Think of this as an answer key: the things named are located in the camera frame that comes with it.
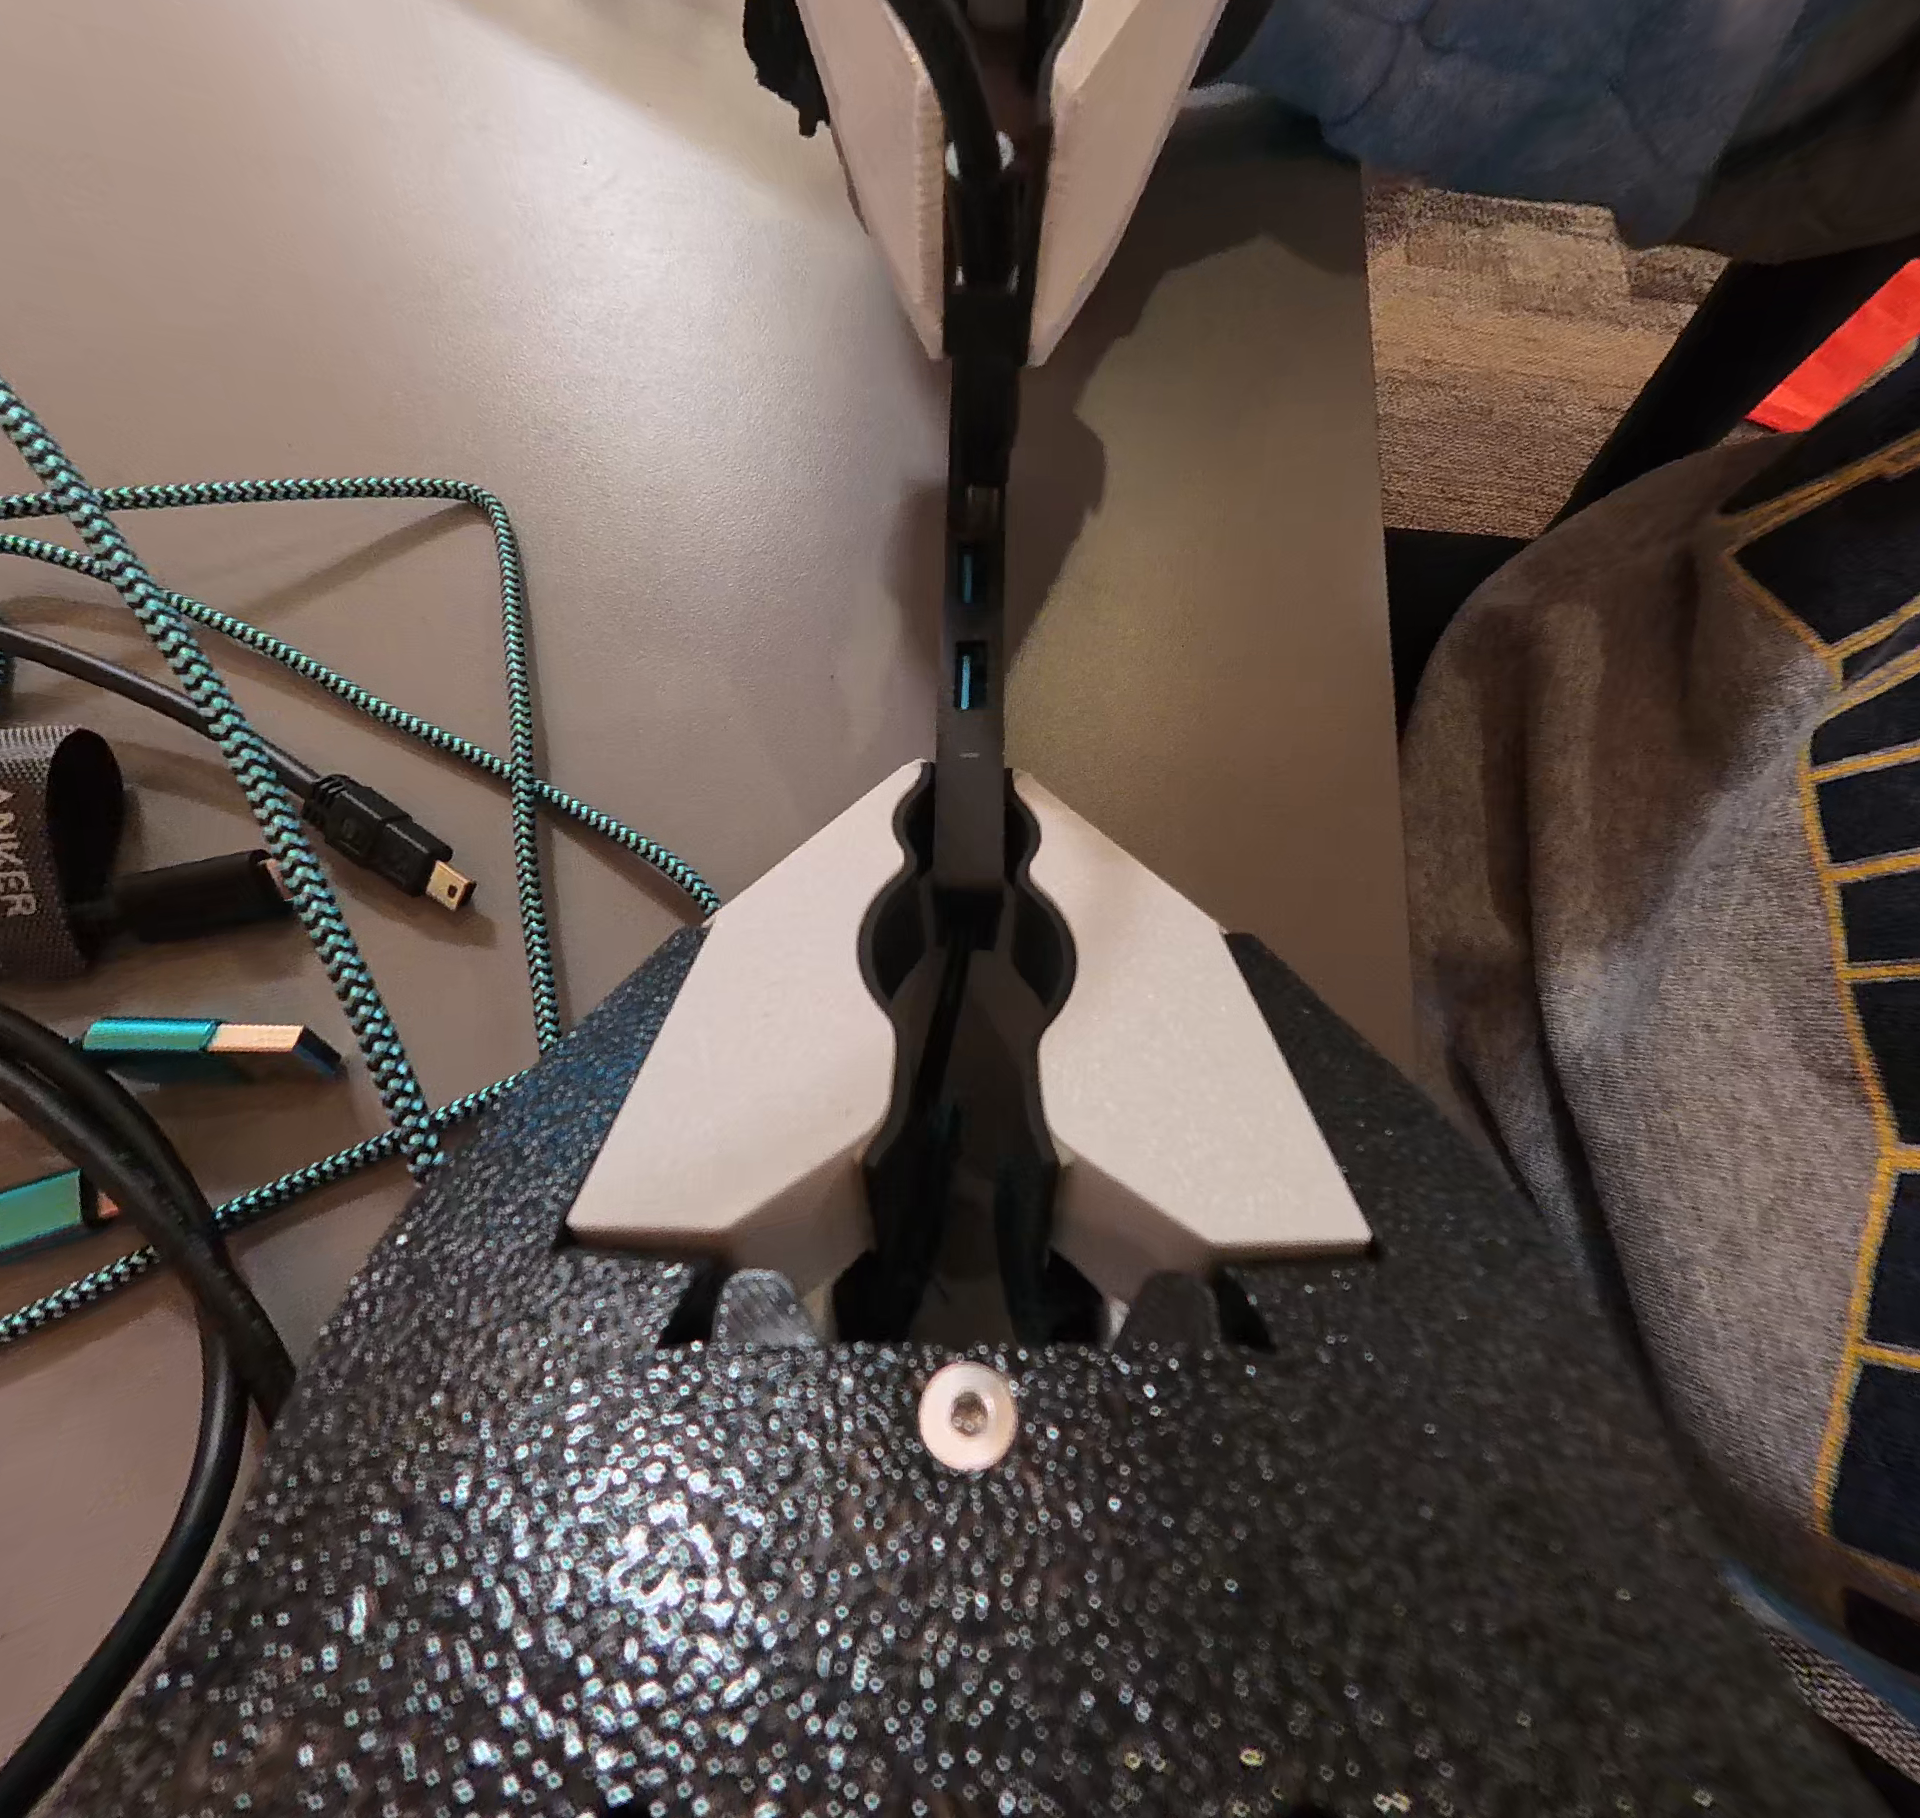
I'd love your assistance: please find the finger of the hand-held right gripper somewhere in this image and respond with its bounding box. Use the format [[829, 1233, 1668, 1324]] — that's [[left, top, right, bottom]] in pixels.
[[1021, 0, 1268, 368], [766, 0, 965, 357]]

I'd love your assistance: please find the red orange cloth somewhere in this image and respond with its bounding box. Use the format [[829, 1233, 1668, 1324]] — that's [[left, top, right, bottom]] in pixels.
[[1747, 265, 1920, 435]]

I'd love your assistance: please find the black usb-c cable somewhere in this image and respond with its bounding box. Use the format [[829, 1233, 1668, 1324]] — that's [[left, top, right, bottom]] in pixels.
[[105, 848, 297, 945]]

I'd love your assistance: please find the teal usb plug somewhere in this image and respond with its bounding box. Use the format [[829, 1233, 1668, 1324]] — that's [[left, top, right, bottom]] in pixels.
[[0, 1166, 125, 1265], [79, 1011, 346, 1089]]

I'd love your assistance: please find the thick black cable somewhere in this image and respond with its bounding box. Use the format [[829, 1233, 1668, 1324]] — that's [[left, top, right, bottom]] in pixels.
[[0, 1005, 297, 1777]]

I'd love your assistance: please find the black mini usb cable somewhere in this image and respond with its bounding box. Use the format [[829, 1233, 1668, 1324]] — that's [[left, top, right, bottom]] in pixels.
[[0, 625, 479, 913]]

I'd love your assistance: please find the black usb hub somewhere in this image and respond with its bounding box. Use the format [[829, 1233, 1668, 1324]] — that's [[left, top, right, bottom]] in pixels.
[[927, 481, 1013, 942]]

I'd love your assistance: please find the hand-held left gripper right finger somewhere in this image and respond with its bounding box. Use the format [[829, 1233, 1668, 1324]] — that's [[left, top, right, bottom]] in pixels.
[[1001, 766, 1372, 1339]]

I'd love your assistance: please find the teal braided cable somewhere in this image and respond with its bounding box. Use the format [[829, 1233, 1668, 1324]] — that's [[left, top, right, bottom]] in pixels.
[[0, 378, 724, 1343]]

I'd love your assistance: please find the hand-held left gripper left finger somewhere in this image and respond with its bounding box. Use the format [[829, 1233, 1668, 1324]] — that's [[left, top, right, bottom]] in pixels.
[[567, 761, 946, 1332]]

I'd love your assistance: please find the black chair leg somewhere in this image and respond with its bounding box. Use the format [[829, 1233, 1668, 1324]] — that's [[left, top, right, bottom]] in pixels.
[[1559, 251, 1920, 518]]

